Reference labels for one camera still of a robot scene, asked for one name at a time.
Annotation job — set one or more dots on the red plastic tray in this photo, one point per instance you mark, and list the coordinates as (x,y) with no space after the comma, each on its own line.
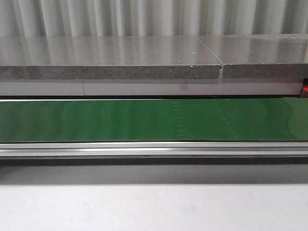
(304,92)

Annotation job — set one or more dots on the white pleated curtain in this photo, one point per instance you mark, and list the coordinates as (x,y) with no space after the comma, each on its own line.
(152,17)

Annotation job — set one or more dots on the green conveyor belt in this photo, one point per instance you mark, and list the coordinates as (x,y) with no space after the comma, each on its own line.
(154,131)

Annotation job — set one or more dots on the grey stone counter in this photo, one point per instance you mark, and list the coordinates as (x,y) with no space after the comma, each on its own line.
(154,66)

